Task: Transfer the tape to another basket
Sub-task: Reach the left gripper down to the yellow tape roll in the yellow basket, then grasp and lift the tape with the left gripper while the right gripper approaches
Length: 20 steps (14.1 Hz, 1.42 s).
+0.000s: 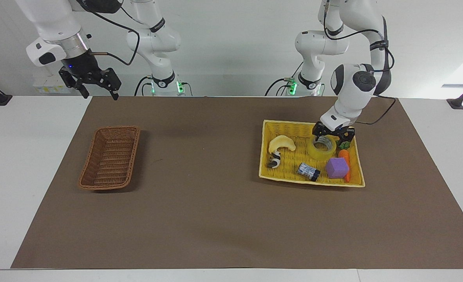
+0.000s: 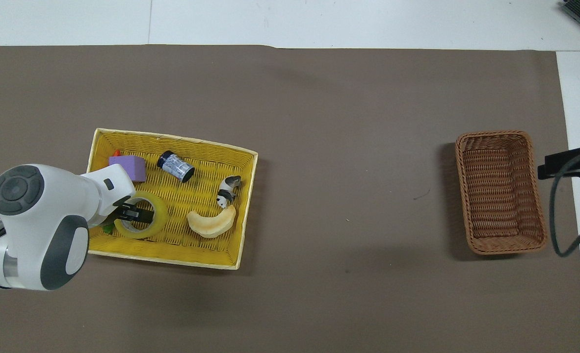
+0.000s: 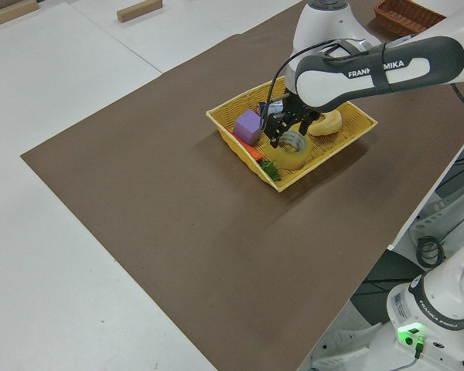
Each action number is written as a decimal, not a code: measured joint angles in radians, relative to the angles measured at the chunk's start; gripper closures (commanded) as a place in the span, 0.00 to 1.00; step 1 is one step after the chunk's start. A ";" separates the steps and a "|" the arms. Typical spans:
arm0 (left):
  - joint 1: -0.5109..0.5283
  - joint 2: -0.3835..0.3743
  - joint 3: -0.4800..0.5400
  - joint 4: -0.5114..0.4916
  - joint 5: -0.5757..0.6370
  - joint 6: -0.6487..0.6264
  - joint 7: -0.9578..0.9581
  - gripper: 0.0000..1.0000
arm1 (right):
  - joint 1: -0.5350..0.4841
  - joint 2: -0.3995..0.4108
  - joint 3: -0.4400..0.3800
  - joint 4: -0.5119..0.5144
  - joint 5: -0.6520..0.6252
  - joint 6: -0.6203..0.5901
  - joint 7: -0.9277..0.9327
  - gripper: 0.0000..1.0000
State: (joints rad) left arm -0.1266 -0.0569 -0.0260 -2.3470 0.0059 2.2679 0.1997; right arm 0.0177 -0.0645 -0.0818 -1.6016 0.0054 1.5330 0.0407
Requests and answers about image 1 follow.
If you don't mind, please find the brown wicker basket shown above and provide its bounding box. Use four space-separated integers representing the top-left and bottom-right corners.
78 125 141 192

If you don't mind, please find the small black white toy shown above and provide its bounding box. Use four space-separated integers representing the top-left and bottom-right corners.
266 151 282 169

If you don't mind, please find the orange toy carrot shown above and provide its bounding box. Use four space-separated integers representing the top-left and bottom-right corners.
337 142 352 183

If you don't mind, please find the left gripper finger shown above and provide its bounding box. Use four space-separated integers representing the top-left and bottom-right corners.
312 122 327 144
339 131 356 149

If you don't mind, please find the yellow woven basket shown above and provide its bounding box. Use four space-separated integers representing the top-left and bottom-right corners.
258 119 366 188

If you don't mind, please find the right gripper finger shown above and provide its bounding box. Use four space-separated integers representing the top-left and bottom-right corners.
58 66 90 99
85 67 122 101

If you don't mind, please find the yellow toy banana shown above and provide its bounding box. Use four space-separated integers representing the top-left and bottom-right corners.
268 135 297 154

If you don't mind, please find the clear yellowish tape roll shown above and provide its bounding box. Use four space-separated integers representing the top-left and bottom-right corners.
307 135 337 160

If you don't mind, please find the white yellow box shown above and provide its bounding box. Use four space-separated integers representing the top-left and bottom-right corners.
33 74 71 95

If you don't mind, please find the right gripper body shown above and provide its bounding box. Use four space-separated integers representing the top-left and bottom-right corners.
61 50 103 82

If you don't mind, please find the purple foam cube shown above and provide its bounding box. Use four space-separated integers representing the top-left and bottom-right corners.
325 157 350 180

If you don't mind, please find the small printed battery cylinder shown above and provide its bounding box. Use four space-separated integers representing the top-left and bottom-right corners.
297 162 321 182

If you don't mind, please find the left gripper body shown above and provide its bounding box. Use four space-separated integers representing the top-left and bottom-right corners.
320 125 350 137

